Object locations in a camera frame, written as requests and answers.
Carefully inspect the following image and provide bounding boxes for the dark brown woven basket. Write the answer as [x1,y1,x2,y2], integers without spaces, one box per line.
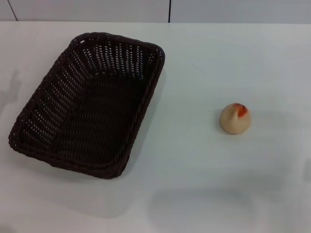
[7,33,167,180]

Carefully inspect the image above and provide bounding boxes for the beige bun with orange top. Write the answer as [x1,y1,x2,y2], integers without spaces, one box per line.
[219,102,251,135]

